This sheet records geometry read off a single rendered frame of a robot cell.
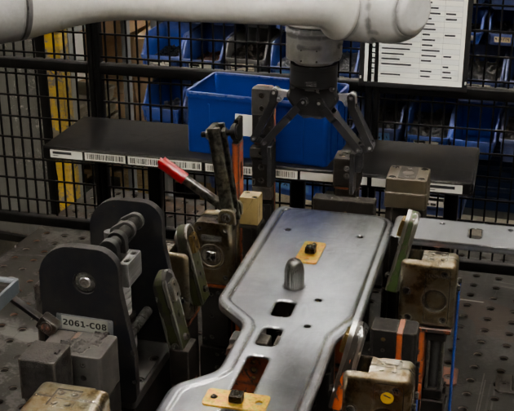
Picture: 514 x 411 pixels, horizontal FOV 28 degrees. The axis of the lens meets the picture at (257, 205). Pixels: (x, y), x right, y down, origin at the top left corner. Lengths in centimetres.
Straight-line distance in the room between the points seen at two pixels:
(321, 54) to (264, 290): 38
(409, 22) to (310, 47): 22
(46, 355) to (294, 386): 33
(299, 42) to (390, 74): 62
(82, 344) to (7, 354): 77
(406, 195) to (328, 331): 50
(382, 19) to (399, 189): 59
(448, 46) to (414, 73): 9
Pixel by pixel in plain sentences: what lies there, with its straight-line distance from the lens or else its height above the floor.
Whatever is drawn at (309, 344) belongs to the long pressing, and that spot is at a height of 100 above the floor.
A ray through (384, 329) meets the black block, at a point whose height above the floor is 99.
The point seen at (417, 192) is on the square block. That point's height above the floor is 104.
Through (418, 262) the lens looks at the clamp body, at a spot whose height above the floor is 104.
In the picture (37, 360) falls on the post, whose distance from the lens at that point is 127.
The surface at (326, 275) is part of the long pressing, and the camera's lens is 166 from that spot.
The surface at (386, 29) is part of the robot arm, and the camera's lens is 141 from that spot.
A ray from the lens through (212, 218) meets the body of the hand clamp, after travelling 174.
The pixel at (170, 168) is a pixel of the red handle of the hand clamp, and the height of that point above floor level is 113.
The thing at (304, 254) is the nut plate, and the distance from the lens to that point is 172.
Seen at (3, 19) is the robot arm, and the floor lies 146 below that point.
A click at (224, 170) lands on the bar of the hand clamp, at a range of 170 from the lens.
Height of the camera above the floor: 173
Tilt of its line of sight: 22 degrees down
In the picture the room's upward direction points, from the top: straight up
